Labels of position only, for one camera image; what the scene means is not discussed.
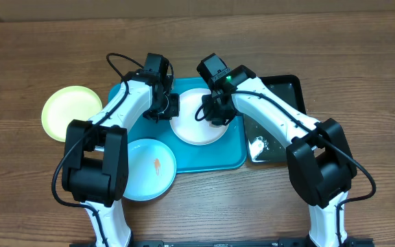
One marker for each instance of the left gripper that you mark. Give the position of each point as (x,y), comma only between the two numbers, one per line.
(173,111)

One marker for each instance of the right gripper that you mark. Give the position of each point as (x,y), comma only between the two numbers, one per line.
(214,114)

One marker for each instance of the white plate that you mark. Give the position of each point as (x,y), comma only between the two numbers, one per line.
(187,128)

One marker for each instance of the light blue plate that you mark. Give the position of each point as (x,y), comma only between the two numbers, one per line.
(152,169)

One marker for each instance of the yellow-green plate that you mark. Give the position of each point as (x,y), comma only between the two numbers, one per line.
(65,105)

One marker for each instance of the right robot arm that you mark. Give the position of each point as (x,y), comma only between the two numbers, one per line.
(318,157)

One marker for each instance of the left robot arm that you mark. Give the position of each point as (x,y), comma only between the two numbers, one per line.
(93,172)

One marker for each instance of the teal plastic tray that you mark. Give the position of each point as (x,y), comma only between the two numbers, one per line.
(228,152)

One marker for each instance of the black plastic tray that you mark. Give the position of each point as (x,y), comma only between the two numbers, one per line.
(262,146)

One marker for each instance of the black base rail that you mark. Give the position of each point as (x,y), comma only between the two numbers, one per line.
(282,242)

